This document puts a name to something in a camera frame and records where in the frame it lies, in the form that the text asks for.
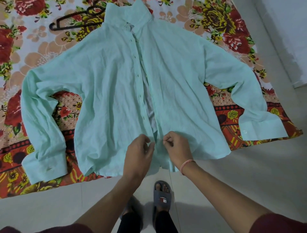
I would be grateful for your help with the person's right hand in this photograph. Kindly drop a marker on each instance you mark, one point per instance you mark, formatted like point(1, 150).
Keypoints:
point(178, 150)

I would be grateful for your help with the person's left hand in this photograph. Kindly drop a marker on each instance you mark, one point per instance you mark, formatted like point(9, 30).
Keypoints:
point(136, 158)

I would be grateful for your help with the person's right thumb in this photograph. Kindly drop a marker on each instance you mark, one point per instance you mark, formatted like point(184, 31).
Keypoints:
point(168, 143)

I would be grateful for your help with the person's left thumb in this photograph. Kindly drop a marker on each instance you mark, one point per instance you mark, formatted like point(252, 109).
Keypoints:
point(150, 148)

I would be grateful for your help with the mint green button shirt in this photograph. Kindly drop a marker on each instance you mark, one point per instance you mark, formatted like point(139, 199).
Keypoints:
point(115, 96)

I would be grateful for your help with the person's right forearm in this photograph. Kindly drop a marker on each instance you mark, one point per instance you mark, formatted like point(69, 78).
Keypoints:
point(223, 199)

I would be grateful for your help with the person's left forearm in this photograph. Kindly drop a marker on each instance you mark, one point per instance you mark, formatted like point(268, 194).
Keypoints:
point(108, 204)

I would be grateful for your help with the pink wrist thread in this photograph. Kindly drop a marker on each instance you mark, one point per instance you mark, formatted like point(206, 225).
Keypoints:
point(186, 165)

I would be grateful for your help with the grey slide sandal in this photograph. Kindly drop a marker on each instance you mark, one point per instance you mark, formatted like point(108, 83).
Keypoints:
point(130, 208)
point(162, 198)

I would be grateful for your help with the person's black trouser legs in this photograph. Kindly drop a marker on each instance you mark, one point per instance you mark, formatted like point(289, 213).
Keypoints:
point(146, 223)

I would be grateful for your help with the black clothes hanger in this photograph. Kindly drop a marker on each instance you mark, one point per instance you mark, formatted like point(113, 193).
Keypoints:
point(72, 20)

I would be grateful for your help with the floral bed sheet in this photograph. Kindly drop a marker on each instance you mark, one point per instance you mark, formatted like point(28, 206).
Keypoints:
point(28, 48)

